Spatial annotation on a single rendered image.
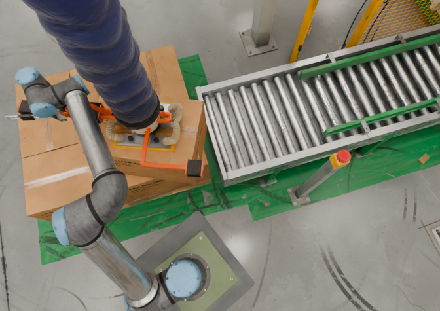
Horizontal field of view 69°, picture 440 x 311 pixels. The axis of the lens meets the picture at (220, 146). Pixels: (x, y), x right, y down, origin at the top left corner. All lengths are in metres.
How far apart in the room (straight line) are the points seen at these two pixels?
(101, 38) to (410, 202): 2.60
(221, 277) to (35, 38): 2.93
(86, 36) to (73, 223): 0.56
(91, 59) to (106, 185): 0.40
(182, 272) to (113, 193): 0.57
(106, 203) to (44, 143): 1.45
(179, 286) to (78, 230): 0.57
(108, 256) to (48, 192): 1.19
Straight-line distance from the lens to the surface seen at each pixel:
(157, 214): 2.65
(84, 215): 1.10
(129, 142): 1.78
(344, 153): 1.73
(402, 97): 2.63
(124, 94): 1.30
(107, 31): 1.04
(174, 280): 1.51
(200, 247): 1.77
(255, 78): 2.34
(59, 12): 0.95
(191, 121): 1.78
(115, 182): 1.11
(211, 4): 3.56
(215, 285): 1.77
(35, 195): 2.40
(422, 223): 3.02
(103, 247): 1.21
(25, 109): 1.93
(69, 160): 2.36
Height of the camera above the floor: 2.58
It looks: 70 degrees down
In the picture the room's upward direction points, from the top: 2 degrees counter-clockwise
